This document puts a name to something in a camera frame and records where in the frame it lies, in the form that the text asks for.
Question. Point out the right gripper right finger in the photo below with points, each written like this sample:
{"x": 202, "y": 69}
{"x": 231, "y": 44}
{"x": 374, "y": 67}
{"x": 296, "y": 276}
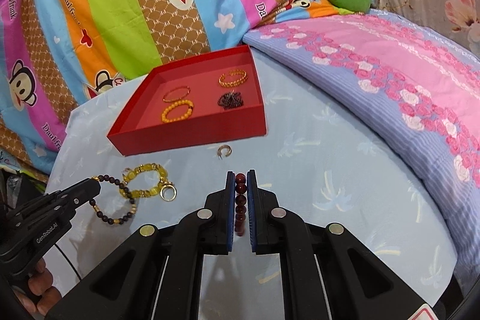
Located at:
{"x": 326, "y": 272}

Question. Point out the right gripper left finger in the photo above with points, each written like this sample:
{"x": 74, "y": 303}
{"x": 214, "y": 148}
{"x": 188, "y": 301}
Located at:
{"x": 156, "y": 273}

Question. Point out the red jewelry tray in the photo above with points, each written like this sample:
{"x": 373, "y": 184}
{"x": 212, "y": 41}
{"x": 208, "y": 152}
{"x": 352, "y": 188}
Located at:
{"x": 209, "y": 114}

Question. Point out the left hand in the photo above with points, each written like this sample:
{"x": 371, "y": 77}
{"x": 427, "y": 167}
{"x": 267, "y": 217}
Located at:
{"x": 40, "y": 284}

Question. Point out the light blue palm cloth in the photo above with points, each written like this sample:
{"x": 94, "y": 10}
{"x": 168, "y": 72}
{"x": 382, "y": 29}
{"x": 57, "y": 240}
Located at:
{"x": 319, "y": 159}

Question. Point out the thin gold bangle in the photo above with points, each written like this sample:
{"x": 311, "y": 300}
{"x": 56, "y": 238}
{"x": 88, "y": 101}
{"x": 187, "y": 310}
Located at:
{"x": 176, "y": 94}

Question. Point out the twisted gold bangle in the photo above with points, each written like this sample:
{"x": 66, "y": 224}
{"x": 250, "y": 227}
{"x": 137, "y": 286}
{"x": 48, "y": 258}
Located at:
{"x": 233, "y": 78}

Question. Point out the pink floral blue pillow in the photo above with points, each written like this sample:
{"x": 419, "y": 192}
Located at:
{"x": 417, "y": 90}

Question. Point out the colourful monkey cartoon quilt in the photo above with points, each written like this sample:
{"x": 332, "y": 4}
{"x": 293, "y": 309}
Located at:
{"x": 58, "y": 54}

